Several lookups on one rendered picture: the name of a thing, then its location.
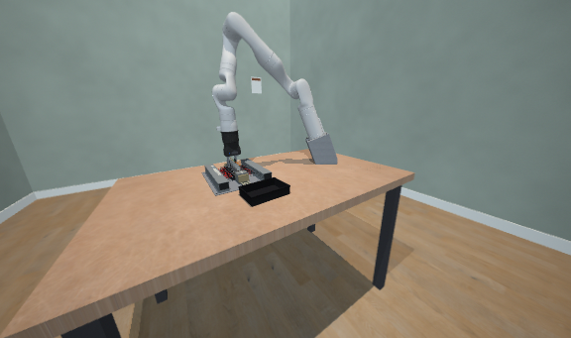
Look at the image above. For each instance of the grey relay panel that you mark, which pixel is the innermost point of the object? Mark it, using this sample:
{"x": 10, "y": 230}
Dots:
{"x": 225, "y": 180}

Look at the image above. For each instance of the black parts tray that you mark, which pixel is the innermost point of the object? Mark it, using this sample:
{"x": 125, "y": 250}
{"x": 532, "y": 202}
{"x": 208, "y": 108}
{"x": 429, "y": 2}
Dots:
{"x": 263, "y": 191}

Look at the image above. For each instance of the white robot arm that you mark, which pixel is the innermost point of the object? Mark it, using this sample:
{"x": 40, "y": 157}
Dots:
{"x": 235, "y": 26}

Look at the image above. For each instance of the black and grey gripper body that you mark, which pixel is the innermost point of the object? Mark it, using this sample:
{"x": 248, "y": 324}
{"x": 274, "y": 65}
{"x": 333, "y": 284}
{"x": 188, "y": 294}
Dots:
{"x": 230, "y": 138}

